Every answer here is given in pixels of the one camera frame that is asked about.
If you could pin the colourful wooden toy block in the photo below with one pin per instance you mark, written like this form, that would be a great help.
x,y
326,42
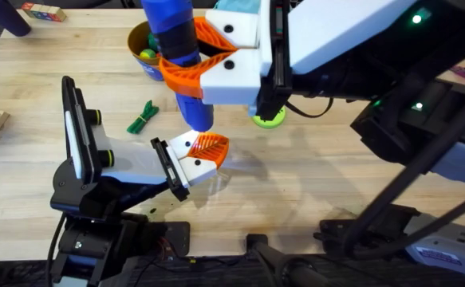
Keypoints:
x,y
44,12

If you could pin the green disc with holes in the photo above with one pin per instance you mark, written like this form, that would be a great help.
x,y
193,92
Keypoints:
x,y
274,121

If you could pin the black rail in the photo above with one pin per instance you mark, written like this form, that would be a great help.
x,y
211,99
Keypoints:
x,y
16,275

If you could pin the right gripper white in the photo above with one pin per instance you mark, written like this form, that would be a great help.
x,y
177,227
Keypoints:
x,y
336,28

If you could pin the dark purple cup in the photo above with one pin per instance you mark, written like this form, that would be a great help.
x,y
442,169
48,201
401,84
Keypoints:
x,y
5,16

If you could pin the green vegetable toy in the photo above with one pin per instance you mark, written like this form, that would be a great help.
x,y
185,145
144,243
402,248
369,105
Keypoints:
x,y
143,116

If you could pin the brown tub with toys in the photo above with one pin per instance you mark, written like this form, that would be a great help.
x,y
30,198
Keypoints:
x,y
136,40

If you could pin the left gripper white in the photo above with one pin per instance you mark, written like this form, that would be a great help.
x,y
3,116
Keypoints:
x,y
136,159

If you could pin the teal cloth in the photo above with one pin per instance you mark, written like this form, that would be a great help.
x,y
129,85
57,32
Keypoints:
x,y
236,5

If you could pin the left wrist black plate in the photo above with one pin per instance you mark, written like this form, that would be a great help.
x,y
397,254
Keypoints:
x,y
74,127

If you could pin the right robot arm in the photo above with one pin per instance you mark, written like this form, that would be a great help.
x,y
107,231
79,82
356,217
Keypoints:
x,y
391,131

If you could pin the black stand post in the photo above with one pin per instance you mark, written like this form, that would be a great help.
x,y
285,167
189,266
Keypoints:
x,y
272,255

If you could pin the blue electric screwdriver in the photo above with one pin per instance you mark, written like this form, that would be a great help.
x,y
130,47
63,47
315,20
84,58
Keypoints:
x,y
168,16

